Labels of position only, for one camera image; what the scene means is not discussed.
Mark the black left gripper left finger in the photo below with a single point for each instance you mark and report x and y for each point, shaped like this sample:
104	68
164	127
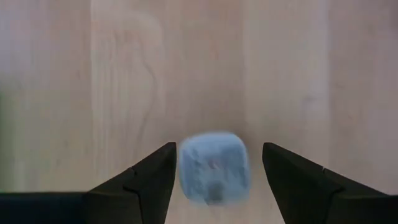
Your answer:
146	186

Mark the white USB charger purple rim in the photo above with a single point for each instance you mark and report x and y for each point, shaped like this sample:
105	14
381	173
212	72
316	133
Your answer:
214	168

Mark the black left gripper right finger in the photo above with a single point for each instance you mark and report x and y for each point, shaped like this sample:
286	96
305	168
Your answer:
304	193

